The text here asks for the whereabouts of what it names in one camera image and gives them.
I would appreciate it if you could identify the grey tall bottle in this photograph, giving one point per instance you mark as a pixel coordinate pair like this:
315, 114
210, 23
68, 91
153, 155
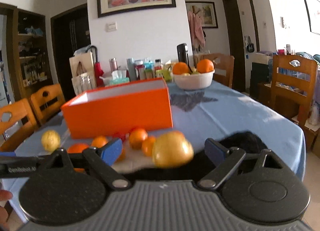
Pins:
131, 69

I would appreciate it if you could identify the clear glass cups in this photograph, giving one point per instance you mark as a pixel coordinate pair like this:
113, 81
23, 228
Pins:
85, 83

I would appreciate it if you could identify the pink tumbler bottle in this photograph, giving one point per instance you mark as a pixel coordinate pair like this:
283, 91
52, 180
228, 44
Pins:
113, 64

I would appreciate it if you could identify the white fruit bowl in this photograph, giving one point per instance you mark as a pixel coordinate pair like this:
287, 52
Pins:
194, 81

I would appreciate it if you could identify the white wall switch panel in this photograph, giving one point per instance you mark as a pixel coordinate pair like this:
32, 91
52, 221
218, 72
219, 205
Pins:
112, 26

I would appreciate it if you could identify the wooden chair behind bowl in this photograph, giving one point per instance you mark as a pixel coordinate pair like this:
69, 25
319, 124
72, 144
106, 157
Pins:
224, 66

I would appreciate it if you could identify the orange cardboard box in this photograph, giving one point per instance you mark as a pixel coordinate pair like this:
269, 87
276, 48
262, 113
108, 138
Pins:
119, 109

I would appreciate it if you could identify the green pear in bowl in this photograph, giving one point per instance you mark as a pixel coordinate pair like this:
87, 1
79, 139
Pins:
194, 70

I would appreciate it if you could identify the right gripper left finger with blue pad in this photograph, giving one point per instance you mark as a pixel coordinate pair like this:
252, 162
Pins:
98, 162

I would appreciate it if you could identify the pink hanging cloth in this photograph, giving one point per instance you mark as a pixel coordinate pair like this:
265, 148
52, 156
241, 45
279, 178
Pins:
196, 31

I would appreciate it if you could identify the green tissue box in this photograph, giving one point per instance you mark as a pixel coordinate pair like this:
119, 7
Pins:
119, 77

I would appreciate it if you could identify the orange in bowl left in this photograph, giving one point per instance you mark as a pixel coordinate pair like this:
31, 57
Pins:
180, 68

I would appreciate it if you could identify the red folded umbrella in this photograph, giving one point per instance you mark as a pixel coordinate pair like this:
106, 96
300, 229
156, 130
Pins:
97, 67

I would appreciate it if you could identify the orange in bowl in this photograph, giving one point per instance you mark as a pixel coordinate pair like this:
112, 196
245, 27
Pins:
180, 68
205, 66

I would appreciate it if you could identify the small framed picture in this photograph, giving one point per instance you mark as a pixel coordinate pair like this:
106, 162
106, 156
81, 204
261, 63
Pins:
206, 12

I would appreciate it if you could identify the large yellow pomelo fruit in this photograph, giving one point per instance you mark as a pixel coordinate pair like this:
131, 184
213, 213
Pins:
172, 150

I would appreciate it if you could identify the beige paper bag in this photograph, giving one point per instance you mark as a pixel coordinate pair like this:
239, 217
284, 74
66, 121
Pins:
82, 64

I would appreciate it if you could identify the wooden shelf cabinet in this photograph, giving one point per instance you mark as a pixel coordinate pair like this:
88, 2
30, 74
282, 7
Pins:
24, 53

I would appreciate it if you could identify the black thermos bottle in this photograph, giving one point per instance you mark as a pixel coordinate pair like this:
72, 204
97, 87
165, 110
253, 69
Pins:
182, 53

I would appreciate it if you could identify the wooden chair right side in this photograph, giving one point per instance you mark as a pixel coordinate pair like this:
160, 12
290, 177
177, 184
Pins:
296, 89

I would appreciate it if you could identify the small yellow lemon fruit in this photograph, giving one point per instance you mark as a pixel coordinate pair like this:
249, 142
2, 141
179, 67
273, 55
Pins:
50, 140

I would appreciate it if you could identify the green mug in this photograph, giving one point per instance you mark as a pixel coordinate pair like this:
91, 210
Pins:
165, 74

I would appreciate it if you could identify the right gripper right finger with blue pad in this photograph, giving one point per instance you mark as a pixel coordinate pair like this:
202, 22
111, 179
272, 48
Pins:
226, 162

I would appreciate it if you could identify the orange in bowl right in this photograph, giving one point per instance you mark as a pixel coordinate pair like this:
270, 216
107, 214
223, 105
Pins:
205, 66

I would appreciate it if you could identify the wooden chair far left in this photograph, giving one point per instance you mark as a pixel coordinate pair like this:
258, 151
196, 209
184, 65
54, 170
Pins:
18, 122

